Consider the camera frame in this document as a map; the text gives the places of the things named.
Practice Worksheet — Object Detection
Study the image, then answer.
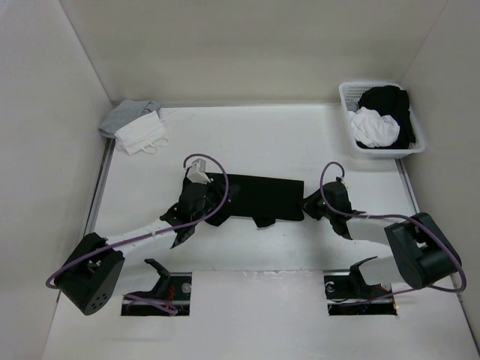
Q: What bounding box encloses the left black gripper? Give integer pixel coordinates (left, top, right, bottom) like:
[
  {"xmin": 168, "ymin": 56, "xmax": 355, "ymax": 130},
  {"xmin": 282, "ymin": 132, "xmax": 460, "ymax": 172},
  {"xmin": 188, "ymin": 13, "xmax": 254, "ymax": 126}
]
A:
[{"xmin": 191, "ymin": 173, "xmax": 239, "ymax": 224}]

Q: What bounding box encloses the black tank top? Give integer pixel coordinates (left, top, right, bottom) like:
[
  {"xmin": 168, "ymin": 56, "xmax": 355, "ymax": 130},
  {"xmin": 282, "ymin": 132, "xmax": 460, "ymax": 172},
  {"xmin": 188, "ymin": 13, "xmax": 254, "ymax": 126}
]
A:
[{"xmin": 207, "ymin": 174, "xmax": 305, "ymax": 228}]

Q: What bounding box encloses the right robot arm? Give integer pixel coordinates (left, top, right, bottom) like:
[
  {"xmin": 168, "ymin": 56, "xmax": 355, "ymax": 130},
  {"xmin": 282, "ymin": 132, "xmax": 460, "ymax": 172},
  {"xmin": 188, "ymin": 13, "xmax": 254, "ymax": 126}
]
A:
[{"xmin": 301, "ymin": 178, "xmax": 467, "ymax": 297}]

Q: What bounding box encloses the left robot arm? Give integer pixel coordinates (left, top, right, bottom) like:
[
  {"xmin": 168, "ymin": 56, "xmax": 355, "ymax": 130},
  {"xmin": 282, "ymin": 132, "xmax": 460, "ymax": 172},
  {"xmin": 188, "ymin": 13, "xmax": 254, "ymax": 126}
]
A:
[{"xmin": 47, "ymin": 174, "xmax": 240, "ymax": 316}]

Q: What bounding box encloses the crumpled white tank top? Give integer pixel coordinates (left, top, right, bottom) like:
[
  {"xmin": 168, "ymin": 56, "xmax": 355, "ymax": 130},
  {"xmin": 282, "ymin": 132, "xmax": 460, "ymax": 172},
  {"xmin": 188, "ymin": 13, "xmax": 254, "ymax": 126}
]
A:
[{"xmin": 347, "ymin": 107, "xmax": 401, "ymax": 148}]

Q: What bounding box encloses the folded white tank top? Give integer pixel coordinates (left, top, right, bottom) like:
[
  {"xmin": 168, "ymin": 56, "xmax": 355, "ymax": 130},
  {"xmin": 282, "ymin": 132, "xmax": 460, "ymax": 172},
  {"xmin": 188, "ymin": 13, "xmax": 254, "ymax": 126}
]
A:
[{"xmin": 114, "ymin": 112, "xmax": 168, "ymax": 156}]

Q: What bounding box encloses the folded grey tank top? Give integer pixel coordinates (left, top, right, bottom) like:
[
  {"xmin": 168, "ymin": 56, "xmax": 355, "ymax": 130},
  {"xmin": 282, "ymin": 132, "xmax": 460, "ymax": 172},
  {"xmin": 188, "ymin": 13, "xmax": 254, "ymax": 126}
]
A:
[{"xmin": 98, "ymin": 99, "xmax": 162, "ymax": 139}]

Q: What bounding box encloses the white plastic laundry basket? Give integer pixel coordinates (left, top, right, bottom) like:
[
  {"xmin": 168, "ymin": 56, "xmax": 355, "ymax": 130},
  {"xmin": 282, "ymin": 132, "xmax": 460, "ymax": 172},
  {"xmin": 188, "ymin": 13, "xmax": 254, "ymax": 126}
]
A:
[{"xmin": 338, "ymin": 80, "xmax": 426, "ymax": 159}]

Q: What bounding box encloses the black garment in basket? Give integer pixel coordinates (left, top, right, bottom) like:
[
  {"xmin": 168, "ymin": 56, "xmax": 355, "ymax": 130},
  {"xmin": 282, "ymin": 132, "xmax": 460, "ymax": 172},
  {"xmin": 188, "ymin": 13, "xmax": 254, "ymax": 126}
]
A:
[{"xmin": 356, "ymin": 85, "xmax": 416, "ymax": 149}]

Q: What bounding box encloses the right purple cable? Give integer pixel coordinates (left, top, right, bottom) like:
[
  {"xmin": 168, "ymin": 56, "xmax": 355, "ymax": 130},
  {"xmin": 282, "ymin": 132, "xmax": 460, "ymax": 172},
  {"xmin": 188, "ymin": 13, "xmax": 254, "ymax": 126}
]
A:
[{"xmin": 319, "ymin": 161, "xmax": 468, "ymax": 305}]

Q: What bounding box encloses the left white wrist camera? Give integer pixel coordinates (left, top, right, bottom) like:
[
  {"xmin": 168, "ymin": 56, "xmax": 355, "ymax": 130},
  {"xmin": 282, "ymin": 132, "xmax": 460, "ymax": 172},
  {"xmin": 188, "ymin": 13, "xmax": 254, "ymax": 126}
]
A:
[{"xmin": 186, "ymin": 158, "xmax": 211, "ymax": 185}]

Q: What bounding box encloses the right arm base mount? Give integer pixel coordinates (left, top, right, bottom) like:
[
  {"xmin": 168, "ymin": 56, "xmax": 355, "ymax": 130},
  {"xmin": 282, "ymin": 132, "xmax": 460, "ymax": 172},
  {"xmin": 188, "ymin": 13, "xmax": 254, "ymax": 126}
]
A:
[{"xmin": 323, "ymin": 257, "xmax": 398, "ymax": 316}]

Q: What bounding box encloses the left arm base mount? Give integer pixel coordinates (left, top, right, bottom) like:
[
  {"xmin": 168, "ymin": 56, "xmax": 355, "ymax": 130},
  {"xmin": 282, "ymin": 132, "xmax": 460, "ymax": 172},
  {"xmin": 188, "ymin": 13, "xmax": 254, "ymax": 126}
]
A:
[{"xmin": 121, "ymin": 259, "xmax": 193, "ymax": 317}]

